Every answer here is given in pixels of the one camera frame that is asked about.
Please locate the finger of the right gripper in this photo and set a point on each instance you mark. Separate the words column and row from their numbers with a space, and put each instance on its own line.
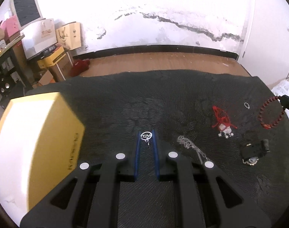
column 284, row 101

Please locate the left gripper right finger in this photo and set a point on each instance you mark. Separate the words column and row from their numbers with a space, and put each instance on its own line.
column 204, row 196

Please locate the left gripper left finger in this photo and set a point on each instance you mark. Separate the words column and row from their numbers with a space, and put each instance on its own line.
column 87, row 197

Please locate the black watch silver buckle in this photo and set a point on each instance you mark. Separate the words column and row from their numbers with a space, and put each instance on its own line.
column 251, row 153

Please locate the black patterned table cloth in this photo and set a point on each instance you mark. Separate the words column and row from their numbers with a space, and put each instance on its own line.
column 175, row 103

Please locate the yellow white box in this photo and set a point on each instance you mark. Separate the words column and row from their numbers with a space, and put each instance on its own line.
column 40, row 140

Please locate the brown cardboard box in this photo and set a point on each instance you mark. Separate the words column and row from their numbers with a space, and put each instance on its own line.
column 61, row 70

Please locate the red cloth on floor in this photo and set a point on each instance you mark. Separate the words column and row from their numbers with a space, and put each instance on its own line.
column 79, row 66

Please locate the yellow flat box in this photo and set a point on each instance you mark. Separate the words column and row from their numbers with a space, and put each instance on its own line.
column 54, row 58

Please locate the black shelf rack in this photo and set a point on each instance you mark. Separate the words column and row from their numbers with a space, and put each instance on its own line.
column 14, row 82

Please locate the tan cardboard gift box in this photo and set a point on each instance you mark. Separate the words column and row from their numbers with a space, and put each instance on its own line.
column 69, row 36

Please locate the pink box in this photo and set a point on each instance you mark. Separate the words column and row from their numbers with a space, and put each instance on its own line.
column 10, row 27

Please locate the white framed blackboard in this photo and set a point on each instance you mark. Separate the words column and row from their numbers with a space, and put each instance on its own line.
column 26, row 11

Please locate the red string silver charm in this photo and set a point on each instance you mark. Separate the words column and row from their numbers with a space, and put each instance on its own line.
column 223, row 123

